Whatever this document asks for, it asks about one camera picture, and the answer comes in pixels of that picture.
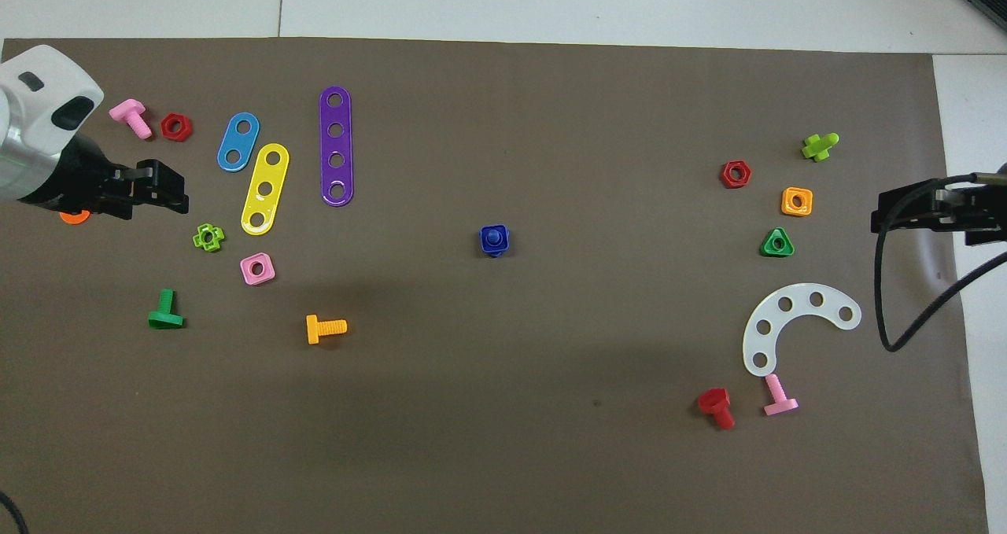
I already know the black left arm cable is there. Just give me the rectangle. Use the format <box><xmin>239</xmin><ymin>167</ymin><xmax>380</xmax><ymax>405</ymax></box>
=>
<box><xmin>0</xmin><ymin>490</ymin><xmax>29</xmax><ymax>534</ymax></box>

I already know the lime green cross screw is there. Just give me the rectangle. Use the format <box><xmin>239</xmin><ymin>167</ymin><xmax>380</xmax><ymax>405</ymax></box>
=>
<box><xmin>801</xmin><ymin>132</ymin><xmax>840</xmax><ymax>163</ymax></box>

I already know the yellow three-hole strip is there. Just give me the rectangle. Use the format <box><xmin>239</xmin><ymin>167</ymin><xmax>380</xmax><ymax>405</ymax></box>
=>
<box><xmin>240</xmin><ymin>142</ymin><xmax>290</xmax><ymax>237</ymax></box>

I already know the white curved five-hole strip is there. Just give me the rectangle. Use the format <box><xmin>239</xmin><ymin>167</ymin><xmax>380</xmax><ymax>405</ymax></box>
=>
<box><xmin>742</xmin><ymin>283</ymin><xmax>863</xmax><ymax>378</ymax></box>

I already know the orange plastic screw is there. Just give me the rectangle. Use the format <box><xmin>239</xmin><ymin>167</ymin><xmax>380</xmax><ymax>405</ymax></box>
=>
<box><xmin>305</xmin><ymin>315</ymin><xmax>349</xmax><ymax>346</ymax></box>

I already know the orange square nut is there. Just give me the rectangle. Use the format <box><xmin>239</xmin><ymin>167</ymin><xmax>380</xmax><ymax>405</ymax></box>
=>
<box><xmin>780</xmin><ymin>186</ymin><xmax>814</xmax><ymax>218</ymax></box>

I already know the dark green triangle nut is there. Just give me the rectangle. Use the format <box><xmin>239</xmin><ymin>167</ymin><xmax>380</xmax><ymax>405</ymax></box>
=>
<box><xmin>760</xmin><ymin>226</ymin><xmax>795</xmax><ymax>259</ymax></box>

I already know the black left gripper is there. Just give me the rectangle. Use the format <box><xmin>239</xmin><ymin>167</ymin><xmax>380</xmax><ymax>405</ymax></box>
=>
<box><xmin>16</xmin><ymin>137</ymin><xmax>190</xmax><ymax>222</ymax></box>

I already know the pink plastic screw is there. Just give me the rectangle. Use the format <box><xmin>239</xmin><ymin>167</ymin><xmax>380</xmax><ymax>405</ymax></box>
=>
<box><xmin>109</xmin><ymin>98</ymin><xmax>153</xmax><ymax>141</ymax></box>
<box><xmin>762</xmin><ymin>374</ymin><xmax>800</xmax><ymax>418</ymax></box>

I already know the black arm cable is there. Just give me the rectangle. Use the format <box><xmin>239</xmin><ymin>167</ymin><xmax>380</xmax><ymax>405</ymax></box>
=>
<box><xmin>0</xmin><ymin>490</ymin><xmax>29</xmax><ymax>534</ymax></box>
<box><xmin>874</xmin><ymin>174</ymin><xmax>1007</xmax><ymax>353</ymax></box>

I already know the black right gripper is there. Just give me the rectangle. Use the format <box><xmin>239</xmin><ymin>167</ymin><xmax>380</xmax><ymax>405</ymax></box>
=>
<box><xmin>870</xmin><ymin>174</ymin><xmax>1007</xmax><ymax>246</ymax></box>

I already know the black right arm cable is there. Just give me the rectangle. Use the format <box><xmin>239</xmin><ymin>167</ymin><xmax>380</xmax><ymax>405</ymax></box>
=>
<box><xmin>874</xmin><ymin>174</ymin><xmax>1007</xmax><ymax>353</ymax></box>

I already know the red hexagon-head screw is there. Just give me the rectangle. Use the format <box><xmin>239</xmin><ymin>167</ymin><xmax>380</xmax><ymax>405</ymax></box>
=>
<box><xmin>698</xmin><ymin>388</ymin><xmax>736</xmax><ymax>431</ymax></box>

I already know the purple four-hole strip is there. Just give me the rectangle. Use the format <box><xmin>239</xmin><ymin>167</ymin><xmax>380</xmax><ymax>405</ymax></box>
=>
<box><xmin>319</xmin><ymin>86</ymin><xmax>355</xmax><ymax>207</ymax></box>

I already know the blue two-hole strip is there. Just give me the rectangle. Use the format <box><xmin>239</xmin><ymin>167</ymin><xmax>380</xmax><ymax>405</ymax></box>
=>
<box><xmin>216</xmin><ymin>112</ymin><xmax>260</xmax><ymax>173</ymax></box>

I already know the dark green plastic screw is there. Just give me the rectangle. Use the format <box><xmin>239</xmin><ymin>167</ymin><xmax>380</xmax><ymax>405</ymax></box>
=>
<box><xmin>147</xmin><ymin>289</ymin><xmax>186</xmax><ymax>330</ymax></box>

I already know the pink square nut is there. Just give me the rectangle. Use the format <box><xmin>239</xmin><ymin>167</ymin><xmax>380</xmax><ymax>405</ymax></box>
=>
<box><xmin>240</xmin><ymin>252</ymin><xmax>277</xmax><ymax>286</ymax></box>

